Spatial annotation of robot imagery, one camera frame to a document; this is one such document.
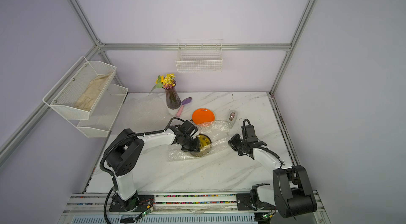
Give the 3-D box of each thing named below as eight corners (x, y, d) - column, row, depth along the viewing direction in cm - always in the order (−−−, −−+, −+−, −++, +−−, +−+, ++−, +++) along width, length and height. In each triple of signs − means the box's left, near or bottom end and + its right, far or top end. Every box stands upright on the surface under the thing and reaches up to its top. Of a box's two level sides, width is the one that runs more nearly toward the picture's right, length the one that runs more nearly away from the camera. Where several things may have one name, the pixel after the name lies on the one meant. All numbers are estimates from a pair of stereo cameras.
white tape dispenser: (227, 128, 103) (228, 124, 99) (226, 115, 110) (227, 110, 106) (237, 128, 103) (238, 124, 99) (235, 115, 110) (236, 110, 106)
